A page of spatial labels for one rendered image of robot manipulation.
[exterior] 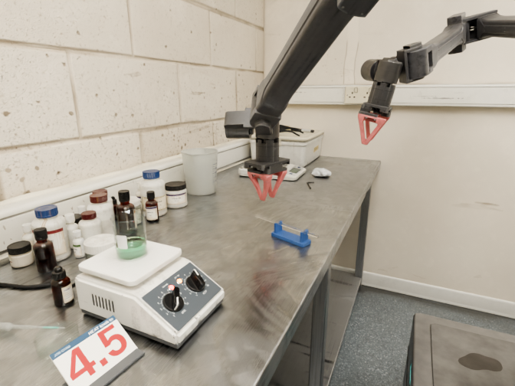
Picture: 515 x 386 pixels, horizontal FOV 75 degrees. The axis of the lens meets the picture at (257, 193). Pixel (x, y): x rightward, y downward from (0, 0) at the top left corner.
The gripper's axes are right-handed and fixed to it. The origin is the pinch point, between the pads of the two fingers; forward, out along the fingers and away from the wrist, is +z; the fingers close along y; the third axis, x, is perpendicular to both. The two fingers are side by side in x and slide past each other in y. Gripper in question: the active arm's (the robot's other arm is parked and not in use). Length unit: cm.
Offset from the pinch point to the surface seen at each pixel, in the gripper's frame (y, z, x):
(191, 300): 35.2, 5.3, 16.0
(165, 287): 37.6, 3.1, 13.0
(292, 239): 1.5, 8.6, 9.4
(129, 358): 45.6, 8.8, 16.3
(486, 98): -120, -21, 21
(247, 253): 12.6, 9.5, 5.3
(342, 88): -100, -26, -38
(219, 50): -44, -42, -68
